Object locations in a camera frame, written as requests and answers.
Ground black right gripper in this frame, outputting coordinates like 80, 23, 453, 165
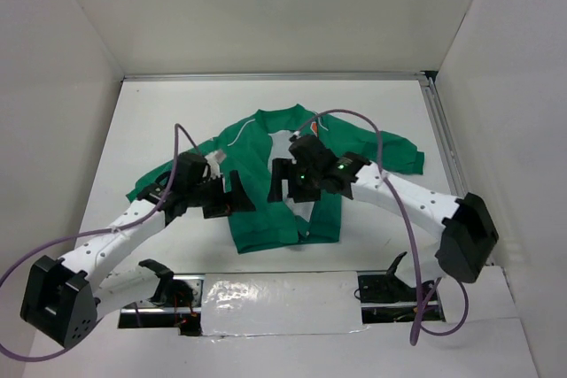
268, 157, 322, 202

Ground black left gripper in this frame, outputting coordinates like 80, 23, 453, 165
187, 169, 255, 220

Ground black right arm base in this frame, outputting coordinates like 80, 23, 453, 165
356, 251, 447, 324

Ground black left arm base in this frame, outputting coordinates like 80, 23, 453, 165
118, 260, 205, 337

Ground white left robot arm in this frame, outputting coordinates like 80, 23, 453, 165
19, 153, 255, 349

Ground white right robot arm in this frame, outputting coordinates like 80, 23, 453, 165
268, 135, 499, 300

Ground white cover panel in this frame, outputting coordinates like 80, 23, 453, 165
201, 272, 365, 336

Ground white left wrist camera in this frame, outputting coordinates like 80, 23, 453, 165
206, 150, 226, 178

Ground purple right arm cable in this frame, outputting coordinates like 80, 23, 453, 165
293, 108, 470, 347

